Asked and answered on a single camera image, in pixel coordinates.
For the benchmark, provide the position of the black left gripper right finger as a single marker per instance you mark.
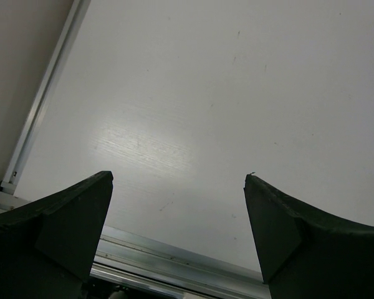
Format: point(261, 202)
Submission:
point(305, 252)

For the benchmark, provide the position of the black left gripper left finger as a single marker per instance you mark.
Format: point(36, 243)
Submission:
point(47, 247)

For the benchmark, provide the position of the aluminium side rail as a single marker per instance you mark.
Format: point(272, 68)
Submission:
point(8, 185)

